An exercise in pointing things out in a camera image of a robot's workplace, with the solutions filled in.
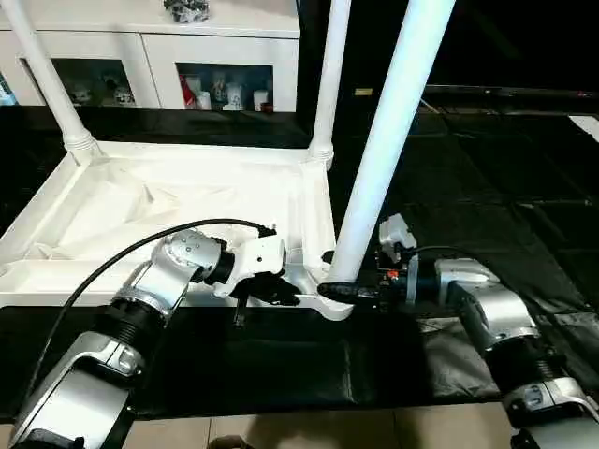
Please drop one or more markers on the red bottle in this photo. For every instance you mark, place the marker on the red bottle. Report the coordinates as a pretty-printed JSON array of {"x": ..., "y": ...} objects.
[{"x": 192, "y": 92}]

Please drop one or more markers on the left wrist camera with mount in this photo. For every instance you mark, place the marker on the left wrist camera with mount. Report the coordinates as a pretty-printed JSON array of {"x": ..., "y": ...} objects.
[{"x": 255, "y": 254}]

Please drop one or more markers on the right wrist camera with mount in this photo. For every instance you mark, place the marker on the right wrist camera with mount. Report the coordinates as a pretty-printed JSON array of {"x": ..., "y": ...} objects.
[{"x": 395, "y": 234}]

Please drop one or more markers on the black work mat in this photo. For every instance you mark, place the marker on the black work mat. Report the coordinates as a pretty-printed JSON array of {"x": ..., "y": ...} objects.
[{"x": 281, "y": 365}]

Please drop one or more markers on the white board strip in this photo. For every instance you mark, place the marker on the white board strip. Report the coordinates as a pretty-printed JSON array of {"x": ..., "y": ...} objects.
[{"x": 590, "y": 123}]

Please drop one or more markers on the white plastic table leg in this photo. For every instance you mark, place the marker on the white plastic table leg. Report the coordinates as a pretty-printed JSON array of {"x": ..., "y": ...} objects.
[
  {"x": 328, "y": 75},
  {"x": 47, "y": 75},
  {"x": 393, "y": 122}
]

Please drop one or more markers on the black flat bar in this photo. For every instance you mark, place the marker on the black flat bar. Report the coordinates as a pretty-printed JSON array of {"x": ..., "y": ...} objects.
[{"x": 515, "y": 92}]

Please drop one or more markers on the small gold label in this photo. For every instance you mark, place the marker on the small gold label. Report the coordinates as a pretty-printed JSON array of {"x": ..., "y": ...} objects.
[{"x": 363, "y": 93}]

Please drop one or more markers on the teal plastic tube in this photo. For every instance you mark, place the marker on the teal plastic tube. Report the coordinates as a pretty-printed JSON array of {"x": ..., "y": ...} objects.
[{"x": 6, "y": 89}]

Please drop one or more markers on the white plastic table top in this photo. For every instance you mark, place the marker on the white plastic table top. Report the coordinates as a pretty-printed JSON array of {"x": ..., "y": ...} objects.
[{"x": 168, "y": 196}]

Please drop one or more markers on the white cabinet with glass doors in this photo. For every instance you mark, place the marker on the white cabinet with glass doors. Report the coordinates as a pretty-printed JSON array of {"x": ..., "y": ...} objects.
[{"x": 122, "y": 37}]

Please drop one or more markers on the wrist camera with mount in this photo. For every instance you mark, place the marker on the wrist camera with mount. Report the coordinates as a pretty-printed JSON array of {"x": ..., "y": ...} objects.
[
  {"x": 395, "y": 234},
  {"x": 255, "y": 254}
]

